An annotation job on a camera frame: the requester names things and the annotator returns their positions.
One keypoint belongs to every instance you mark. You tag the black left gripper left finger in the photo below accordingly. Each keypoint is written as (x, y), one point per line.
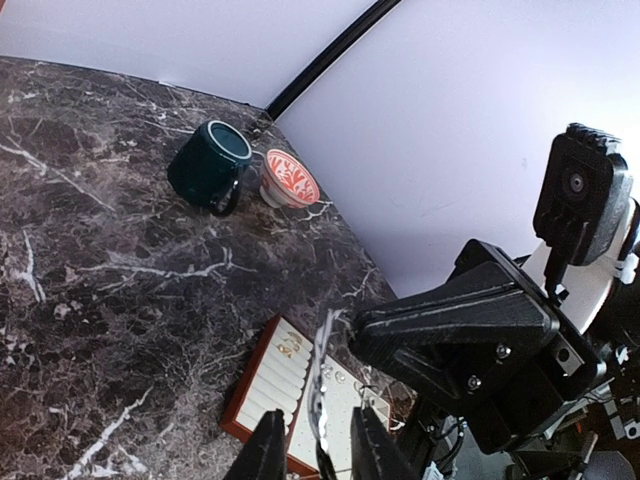
(263, 456)

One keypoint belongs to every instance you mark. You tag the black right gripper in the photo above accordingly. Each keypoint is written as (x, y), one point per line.
(487, 345)

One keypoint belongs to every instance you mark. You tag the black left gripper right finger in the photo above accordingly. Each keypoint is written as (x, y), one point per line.
(374, 455)

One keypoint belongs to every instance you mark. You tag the red jewelry tray insert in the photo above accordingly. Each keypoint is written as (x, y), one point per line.
(277, 378)

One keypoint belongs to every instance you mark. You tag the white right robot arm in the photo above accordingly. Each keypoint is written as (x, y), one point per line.
(598, 298)

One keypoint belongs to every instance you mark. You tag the red white patterned bowl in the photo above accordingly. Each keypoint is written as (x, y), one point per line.
(285, 181)

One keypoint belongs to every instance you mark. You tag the dark green mug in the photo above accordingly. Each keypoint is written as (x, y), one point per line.
(207, 171)

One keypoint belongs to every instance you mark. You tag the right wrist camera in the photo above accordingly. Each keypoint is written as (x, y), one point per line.
(584, 194)

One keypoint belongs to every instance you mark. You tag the right black frame post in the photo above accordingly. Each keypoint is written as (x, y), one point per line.
(329, 56)

